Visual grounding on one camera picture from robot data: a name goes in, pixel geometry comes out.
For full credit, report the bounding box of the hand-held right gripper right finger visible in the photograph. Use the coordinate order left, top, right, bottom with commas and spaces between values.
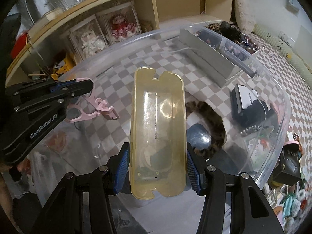
186, 141, 273, 234

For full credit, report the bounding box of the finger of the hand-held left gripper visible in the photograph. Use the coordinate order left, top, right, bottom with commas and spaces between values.
6, 77, 95, 96
14, 91, 75, 113

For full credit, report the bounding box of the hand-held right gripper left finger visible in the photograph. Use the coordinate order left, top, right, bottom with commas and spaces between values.
40, 141, 131, 234

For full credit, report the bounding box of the clear plastic container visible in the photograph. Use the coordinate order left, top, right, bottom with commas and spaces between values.
18, 21, 293, 234

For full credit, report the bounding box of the yellow translucent plastic box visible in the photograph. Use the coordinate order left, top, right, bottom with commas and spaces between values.
130, 66, 188, 200

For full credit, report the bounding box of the person's left forearm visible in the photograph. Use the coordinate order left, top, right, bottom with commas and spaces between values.
0, 172, 17, 234

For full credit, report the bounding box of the grey blue flat item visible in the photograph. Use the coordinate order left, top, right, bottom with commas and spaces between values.
188, 123, 212, 150

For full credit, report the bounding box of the doll in white dress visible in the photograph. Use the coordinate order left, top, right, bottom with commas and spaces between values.
69, 15, 108, 60

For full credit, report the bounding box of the leopard fur hair band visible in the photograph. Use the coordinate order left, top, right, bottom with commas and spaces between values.
185, 100, 228, 156

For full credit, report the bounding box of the red plastic case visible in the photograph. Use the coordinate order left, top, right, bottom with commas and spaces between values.
13, 30, 31, 54

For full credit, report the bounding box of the pearl tiara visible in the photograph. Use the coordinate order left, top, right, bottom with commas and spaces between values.
240, 125, 261, 136

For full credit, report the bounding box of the doll in red dress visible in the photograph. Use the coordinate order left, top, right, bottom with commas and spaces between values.
97, 1, 142, 45

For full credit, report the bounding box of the black case with white edge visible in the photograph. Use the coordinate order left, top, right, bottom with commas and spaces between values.
230, 84, 271, 127

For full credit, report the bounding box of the black cardboard box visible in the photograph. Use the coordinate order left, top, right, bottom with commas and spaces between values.
272, 151, 303, 186

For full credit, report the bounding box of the white storage box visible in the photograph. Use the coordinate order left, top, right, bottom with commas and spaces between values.
179, 24, 262, 88

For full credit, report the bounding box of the long wooden shelf unit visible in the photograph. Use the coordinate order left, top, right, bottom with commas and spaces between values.
5, 0, 236, 86

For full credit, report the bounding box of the pile of hair accessories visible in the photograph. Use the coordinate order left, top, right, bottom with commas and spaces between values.
195, 21, 261, 61

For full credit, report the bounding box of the long green bolster pillow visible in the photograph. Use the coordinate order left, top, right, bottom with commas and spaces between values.
252, 24, 312, 88

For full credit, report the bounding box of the fluffy white pillow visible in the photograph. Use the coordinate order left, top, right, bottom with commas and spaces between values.
234, 0, 256, 33

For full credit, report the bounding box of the white headboard panel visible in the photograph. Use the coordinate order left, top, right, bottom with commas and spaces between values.
296, 26, 312, 54

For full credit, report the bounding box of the white wall switch plate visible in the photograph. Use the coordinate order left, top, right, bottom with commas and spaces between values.
285, 0, 300, 11

